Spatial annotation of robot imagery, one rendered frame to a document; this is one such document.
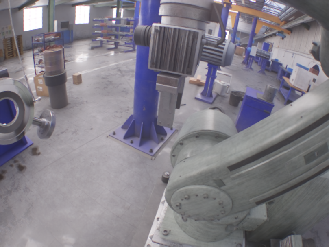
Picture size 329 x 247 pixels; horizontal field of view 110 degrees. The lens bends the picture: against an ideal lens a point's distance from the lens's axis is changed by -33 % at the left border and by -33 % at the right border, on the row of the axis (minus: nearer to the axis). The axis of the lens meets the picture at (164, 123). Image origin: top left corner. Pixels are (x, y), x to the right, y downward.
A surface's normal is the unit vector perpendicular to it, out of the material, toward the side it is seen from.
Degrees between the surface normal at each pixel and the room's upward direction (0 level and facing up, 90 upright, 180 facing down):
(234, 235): 0
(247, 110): 90
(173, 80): 90
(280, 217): 90
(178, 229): 0
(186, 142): 78
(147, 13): 90
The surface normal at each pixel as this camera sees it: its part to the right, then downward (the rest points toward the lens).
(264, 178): -0.26, 0.50
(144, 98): -0.04, 0.54
